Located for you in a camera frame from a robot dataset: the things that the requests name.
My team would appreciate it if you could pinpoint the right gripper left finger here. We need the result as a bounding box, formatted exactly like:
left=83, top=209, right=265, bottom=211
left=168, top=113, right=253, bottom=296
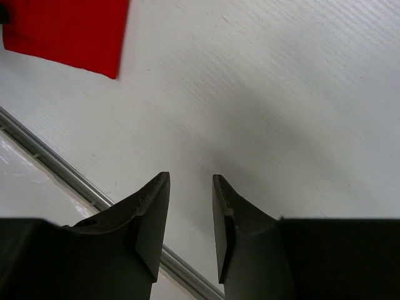
left=73, top=172, right=170, bottom=299

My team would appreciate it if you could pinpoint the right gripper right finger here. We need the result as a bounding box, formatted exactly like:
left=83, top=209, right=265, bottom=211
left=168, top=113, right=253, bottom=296
left=212, top=174, right=296, bottom=299

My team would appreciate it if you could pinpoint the red t shirt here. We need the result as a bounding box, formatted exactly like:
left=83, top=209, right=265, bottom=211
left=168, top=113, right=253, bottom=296
left=1, top=0, right=129, bottom=79

